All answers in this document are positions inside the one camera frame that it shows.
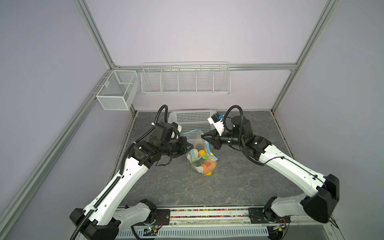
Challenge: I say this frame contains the clear zip bag blue zipper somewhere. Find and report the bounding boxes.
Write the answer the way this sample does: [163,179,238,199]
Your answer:
[184,130,218,176]

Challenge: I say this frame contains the white perforated plastic basket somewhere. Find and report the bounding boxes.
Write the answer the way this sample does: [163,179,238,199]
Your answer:
[168,110,217,136]

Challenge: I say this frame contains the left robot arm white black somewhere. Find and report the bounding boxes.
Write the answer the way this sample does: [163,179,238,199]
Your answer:
[70,105,193,240]

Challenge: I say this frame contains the white mesh wall box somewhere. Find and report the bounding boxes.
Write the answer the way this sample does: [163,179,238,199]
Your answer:
[96,70,140,111]

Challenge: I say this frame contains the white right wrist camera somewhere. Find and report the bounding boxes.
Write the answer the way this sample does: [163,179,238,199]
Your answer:
[208,113,225,136]

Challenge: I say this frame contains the small yellow lemon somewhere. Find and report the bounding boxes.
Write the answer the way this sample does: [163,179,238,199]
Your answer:
[199,150,207,157]

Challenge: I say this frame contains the aluminium frame profiles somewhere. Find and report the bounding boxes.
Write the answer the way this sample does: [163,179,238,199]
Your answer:
[0,0,343,239]

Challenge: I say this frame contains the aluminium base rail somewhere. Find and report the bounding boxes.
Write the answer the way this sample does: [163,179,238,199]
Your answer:
[82,204,337,230]

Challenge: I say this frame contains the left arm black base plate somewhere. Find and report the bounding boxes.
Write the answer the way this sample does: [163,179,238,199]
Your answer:
[140,209,171,226]

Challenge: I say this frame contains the yellow peach with red spot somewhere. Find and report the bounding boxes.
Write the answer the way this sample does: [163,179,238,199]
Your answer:
[207,160,217,171]

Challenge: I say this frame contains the white vent grille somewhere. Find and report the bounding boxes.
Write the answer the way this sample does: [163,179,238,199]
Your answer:
[135,226,269,240]

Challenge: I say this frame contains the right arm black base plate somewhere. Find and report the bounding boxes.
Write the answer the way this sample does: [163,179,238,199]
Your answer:
[248,207,291,224]

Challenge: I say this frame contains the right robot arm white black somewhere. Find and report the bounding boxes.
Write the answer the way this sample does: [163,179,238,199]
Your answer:
[201,105,340,224]

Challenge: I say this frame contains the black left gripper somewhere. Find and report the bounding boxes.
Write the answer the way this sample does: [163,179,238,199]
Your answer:
[161,136,194,158]

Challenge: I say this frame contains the white wire wall shelf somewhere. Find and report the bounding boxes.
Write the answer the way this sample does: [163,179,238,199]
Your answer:
[141,62,232,95]

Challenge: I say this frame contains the orange tangerine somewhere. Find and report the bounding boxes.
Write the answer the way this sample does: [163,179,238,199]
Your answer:
[201,164,211,175]

